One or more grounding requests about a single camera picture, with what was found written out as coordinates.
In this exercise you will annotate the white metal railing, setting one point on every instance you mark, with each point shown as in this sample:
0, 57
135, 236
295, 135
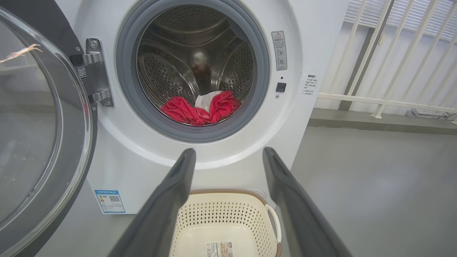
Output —
371, 98

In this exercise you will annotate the white front-load washing machine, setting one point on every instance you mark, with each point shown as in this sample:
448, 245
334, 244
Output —
117, 142

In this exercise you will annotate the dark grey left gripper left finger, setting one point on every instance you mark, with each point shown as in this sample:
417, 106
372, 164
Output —
160, 221

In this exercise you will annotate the white round filter cover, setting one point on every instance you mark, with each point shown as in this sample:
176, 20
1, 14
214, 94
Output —
259, 192

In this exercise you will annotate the blue energy label sticker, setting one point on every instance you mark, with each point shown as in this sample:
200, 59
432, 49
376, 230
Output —
110, 201

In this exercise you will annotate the white printed instruction label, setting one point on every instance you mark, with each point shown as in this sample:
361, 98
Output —
218, 250

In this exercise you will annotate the red garment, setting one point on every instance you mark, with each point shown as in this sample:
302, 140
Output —
182, 110

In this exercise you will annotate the small printed text sticker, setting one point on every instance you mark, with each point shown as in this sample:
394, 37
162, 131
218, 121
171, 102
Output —
310, 85

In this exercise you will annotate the small QR code sticker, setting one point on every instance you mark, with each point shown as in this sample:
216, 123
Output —
82, 72

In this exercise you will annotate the cream perforated basket brown rim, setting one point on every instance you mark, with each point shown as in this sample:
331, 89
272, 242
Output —
228, 214

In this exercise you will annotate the black door latch socket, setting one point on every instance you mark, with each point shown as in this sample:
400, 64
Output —
281, 87

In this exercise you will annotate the grey warning sticker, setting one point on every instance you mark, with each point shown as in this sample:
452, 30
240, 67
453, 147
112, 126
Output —
279, 50

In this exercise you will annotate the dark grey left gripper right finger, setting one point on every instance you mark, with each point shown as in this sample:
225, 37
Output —
300, 221

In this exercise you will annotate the white window blind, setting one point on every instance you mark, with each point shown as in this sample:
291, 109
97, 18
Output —
421, 18

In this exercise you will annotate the metal door hinge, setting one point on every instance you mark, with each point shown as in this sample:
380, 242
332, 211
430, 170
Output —
98, 75

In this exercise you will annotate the washing machine glass door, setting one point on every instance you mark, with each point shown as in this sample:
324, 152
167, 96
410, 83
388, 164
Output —
32, 142

